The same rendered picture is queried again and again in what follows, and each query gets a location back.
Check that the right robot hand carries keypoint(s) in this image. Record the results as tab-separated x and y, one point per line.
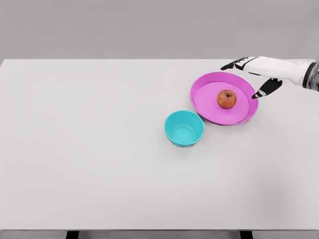
264	66

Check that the blue bowl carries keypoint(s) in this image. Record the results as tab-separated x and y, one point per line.
184	133

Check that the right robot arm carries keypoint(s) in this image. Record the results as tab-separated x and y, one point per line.
300	73

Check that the red apple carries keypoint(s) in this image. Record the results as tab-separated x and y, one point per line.
226	99

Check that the pink plate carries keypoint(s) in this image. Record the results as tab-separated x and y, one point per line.
211	112

